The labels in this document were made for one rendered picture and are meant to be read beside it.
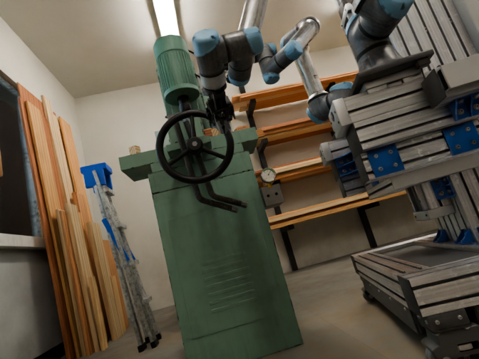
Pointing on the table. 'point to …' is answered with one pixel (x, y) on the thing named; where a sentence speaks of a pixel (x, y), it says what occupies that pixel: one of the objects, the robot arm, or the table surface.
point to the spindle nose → (184, 102)
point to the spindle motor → (175, 68)
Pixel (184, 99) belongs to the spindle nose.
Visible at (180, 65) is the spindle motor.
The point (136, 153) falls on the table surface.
